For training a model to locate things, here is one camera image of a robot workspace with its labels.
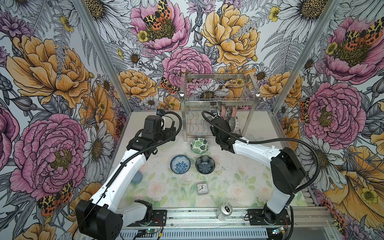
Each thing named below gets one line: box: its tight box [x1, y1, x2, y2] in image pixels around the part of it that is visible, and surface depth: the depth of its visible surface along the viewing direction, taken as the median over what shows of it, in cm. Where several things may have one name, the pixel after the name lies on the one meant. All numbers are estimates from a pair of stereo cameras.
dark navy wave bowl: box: [195, 155, 216, 175], surface depth 92 cm
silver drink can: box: [216, 201, 233, 222], surface depth 66 cm
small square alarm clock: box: [197, 181, 209, 195], surface depth 83 cm
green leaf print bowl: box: [190, 137, 210, 154], surface depth 101 cm
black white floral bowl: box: [231, 105, 238, 118], surface depth 107 cm
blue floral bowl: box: [170, 154, 191, 175], surface depth 93 cm
